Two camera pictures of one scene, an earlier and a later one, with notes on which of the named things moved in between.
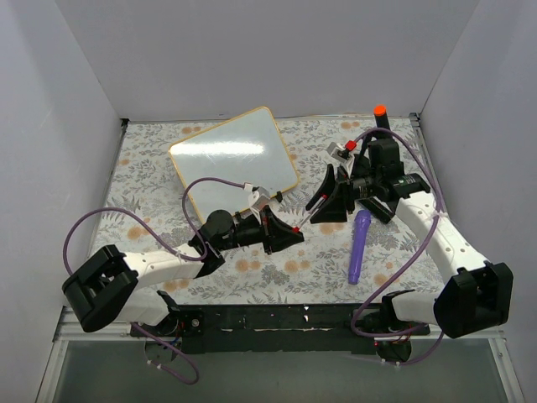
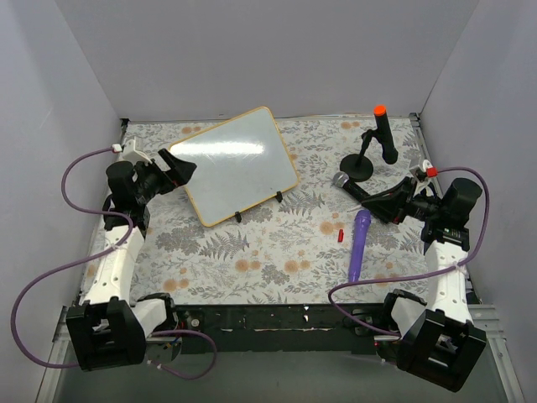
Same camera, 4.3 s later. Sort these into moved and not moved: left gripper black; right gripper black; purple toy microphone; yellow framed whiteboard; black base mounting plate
Moved: right gripper black; left gripper black
Not moved: black base mounting plate; yellow framed whiteboard; purple toy microphone
